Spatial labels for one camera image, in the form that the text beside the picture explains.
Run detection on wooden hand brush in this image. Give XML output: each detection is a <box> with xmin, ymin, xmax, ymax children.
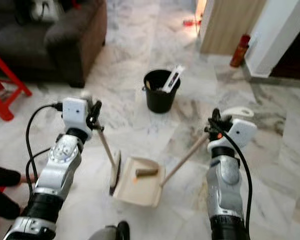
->
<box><xmin>98</xmin><ymin>129</ymin><xmax>124</xmax><ymax>197</ymax></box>

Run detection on beige dustpan with wooden handle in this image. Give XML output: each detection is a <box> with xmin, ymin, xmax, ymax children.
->
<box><xmin>112</xmin><ymin>132</ymin><xmax>212</xmax><ymax>209</ymax></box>

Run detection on small red floor item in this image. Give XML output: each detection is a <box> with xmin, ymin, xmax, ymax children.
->
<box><xmin>182</xmin><ymin>18</ymin><xmax>202</xmax><ymax>27</ymax></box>

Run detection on white flat carton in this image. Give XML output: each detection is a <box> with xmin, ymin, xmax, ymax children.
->
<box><xmin>161</xmin><ymin>64</ymin><xmax>186</xmax><ymax>94</ymax></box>

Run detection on black bucket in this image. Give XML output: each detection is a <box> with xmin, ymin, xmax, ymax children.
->
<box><xmin>142</xmin><ymin>69</ymin><xmax>182</xmax><ymax>114</ymax></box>

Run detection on red bottle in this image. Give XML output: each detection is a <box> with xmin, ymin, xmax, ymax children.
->
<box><xmin>229</xmin><ymin>33</ymin><xmax>252</xmax><ymax>69</ymax></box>

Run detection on dark grey sofa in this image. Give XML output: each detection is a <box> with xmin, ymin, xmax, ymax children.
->
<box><xmin>0</xmin><ymin>0</ymin><xmax>108</xmax><ymax>89</ymax></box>

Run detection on brown cardboard roll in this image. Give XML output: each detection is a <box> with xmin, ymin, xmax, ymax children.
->
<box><xmin>135</xmin><ymin>167</ymin><xmax>160</xmax><ymax>178</ymax></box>

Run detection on light wooden door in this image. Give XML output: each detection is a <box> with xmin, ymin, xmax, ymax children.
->
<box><xmin>199</xmin><ymin>0</ymin><xmax>269</xmax><ymax>55</ymax></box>

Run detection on person in black trousers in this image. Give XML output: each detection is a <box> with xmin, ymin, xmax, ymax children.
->
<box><xmin>0</xmin><ymin>164</ymin><xmax>39</xmax><ymax>221</ymax></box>

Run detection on dark wooden stairs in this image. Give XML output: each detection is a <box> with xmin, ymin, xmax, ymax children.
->
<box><xmin>270</xmin><ymin>30</ymin><xmax>300</xmax><ymax>79</ymax></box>

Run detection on white handbag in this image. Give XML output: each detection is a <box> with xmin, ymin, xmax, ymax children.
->
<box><xmin>31</xmin><ymin>0</ymin><xmax>66</xmax><ymax>24</ymax></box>

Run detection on grey black robot foot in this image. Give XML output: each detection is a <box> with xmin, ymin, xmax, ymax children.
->
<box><xmin>89</xmin><ymin>220</ymin><xmax>131</xmax><ymax>240</ymax></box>

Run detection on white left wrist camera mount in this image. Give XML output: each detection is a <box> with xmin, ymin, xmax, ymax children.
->
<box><xmin>62</xmin><ymin>91</ymin><xmax>91</xmax><ymax>132</ymax></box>

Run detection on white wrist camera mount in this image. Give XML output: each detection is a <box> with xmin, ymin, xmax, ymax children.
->
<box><xmin>220</xmin><ymin>106</ymin><xmax>259</xmax><ymax>149</ymax></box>
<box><xmin>62</xmin><ymin>91</ymin><xmax>91</xmax><ymax>132</ymax></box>

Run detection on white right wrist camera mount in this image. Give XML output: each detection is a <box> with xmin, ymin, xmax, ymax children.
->
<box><xmin>220</xmin><ymin>106</ymin><xmax>259</xmax><ymax>149</ymax></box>

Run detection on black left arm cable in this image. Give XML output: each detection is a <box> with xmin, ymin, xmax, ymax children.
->
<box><xmin>25</xmin><ymin>102</ymin><xmax>66</xmax><ymax>198</ymax></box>

